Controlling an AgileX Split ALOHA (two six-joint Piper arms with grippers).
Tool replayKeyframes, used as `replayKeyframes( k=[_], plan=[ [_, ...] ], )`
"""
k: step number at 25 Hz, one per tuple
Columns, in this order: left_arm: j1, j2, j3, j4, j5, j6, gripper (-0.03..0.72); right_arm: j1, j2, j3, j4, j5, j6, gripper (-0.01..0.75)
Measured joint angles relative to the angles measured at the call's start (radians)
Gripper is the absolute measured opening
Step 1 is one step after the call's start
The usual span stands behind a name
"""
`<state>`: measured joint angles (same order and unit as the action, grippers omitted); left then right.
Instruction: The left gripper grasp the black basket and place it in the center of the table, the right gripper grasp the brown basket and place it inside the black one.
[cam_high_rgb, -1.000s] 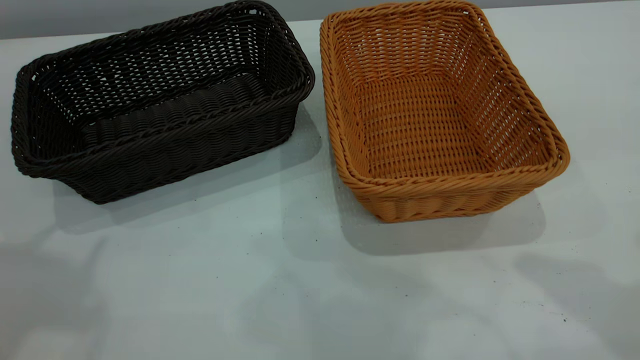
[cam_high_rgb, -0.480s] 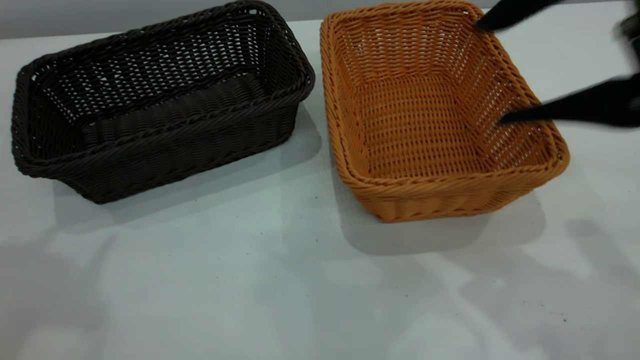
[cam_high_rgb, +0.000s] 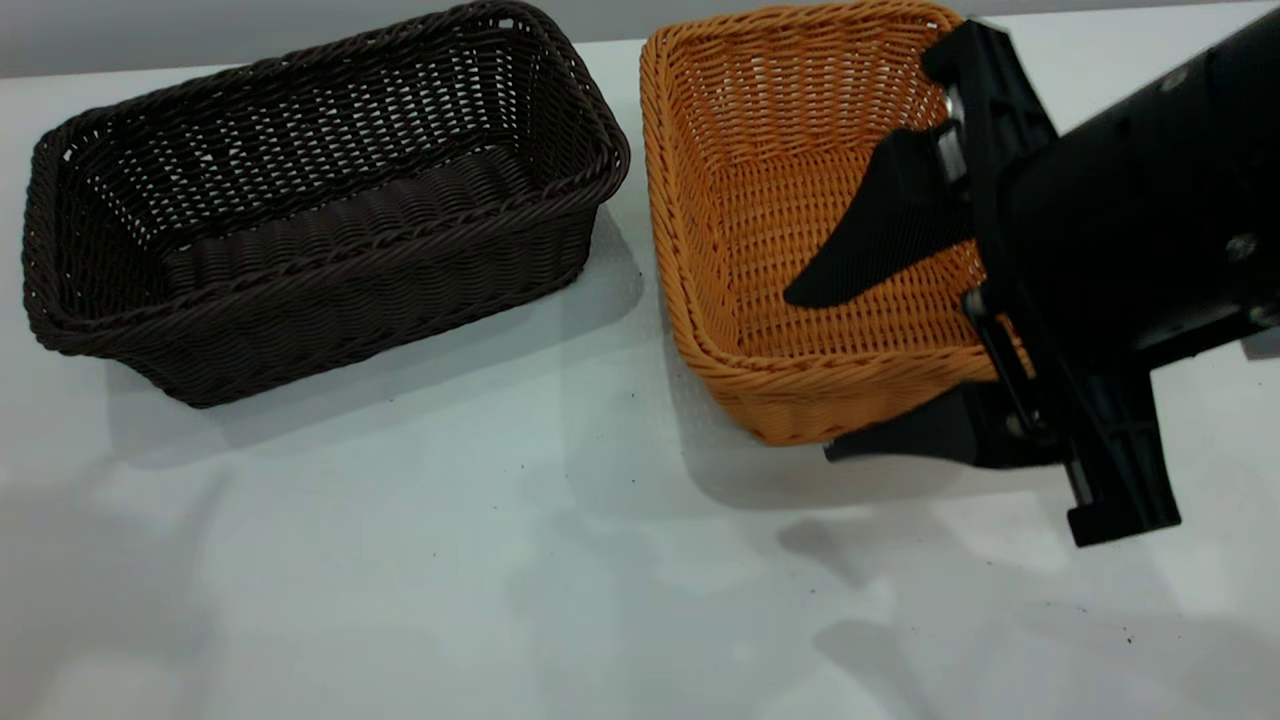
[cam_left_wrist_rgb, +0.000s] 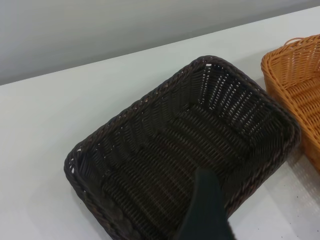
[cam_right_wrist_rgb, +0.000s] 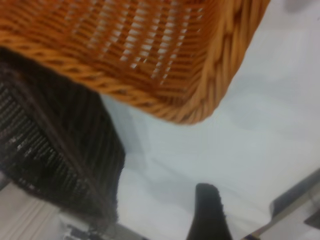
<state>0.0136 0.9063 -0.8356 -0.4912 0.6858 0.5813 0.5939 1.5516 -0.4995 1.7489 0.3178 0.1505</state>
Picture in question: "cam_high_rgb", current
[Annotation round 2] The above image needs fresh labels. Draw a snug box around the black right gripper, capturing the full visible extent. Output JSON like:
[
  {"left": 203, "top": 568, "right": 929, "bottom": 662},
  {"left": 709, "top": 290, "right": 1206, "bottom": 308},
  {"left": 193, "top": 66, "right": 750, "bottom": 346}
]
[{"left": 785, "top": 10, "right": 1280, "bottom": 548}]

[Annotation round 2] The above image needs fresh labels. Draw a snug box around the orange woven basket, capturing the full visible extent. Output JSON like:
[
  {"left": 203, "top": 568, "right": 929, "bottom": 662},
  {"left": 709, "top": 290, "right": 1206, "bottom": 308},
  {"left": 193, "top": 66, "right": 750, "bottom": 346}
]
[{"left": 640, "top": 0, "right": 1036, "bottom": 447}]

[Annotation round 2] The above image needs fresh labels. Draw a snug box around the black woven basket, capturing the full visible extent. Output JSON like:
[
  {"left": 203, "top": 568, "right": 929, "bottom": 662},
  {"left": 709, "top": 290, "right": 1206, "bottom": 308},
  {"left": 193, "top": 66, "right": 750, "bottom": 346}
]
[{"left": 22, "top": 0, "right": 632, "bottom": 409}]

